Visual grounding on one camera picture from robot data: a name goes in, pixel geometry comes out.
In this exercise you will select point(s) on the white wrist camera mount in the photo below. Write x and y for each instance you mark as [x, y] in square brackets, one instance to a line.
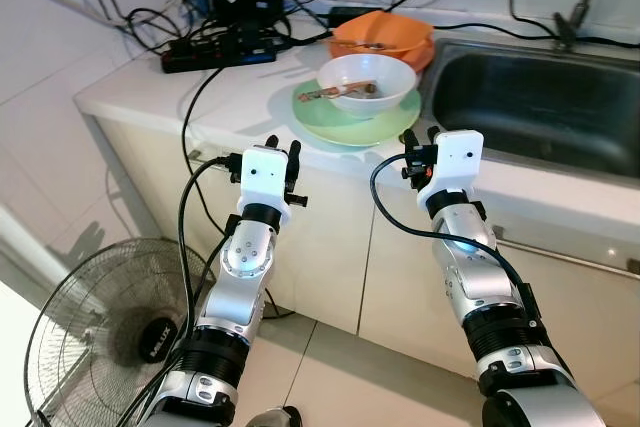
[265, 172]
[455, 159]

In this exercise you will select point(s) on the white kitchen cabinet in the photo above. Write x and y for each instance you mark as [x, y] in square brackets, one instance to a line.
[330, 237]

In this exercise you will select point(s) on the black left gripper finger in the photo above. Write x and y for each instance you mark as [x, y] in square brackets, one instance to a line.
[295, 162]
[272, 142]

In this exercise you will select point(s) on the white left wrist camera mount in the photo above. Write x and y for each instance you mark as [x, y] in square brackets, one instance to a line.
[265, 172]

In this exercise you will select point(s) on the stainless steel sink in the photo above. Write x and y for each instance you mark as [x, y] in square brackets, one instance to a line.
[540, 107]

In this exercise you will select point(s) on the black power strip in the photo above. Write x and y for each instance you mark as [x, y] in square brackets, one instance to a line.
[215, 52]

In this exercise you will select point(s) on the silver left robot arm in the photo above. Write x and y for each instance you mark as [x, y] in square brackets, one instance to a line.
[245, 257]

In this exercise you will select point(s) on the white bowl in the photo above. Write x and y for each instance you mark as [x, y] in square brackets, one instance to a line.
[392, 79]

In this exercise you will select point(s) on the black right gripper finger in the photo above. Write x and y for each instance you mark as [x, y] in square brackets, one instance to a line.
[411, 139]
[434, 135]

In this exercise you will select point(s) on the light green plate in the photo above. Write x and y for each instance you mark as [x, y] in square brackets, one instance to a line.
[350, 129]

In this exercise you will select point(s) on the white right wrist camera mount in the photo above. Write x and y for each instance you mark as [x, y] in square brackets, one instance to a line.
[455, 159]

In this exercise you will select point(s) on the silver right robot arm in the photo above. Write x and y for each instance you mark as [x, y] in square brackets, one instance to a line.
[470, 267]

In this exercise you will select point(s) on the small black power brick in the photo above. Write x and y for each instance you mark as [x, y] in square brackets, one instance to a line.
[347, 15]

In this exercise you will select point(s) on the orange plastic bowl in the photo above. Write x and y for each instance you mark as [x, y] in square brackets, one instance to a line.
[385, 29]

